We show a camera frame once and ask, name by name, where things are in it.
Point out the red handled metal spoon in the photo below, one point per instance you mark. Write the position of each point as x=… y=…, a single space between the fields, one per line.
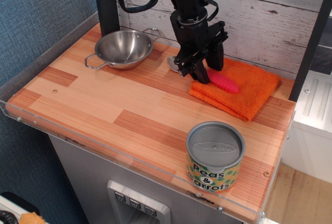
x=215 y=77

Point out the steel bowl with handles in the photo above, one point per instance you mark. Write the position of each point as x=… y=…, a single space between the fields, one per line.
x=124 y=49

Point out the peas and carrots can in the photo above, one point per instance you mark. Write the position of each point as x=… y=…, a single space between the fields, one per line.
x=214 y=151

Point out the white toy sink unit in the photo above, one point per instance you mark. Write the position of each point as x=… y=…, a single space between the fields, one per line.
x=307 y=147

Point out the orange folded rag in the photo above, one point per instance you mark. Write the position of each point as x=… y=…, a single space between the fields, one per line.
x=255 y=87

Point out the grey toy fridge cabinet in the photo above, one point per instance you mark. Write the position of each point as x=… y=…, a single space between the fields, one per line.
x=89 y=173

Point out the dark vertical post right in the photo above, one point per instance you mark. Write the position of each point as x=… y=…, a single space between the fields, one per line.
x=314 y=40

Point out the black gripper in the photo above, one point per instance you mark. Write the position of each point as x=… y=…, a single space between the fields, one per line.
x=198 y=42

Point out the orange object bottom corner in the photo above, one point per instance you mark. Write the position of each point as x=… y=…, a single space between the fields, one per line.
x=31 y=218

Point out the dark vertical post left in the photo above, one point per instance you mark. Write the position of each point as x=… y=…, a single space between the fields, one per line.
x=108 y=16

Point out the dark vertical post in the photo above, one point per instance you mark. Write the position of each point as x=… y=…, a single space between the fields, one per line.
x=108 y=16
x=314 y=40

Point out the clear acrylic edge guard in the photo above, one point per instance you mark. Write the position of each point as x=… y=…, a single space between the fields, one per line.
x=140 y=119

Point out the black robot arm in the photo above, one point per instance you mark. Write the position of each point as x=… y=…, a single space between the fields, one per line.
x=193 y=10

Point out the silver ice dispenser panel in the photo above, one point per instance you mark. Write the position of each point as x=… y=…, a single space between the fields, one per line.
x=131 y=206

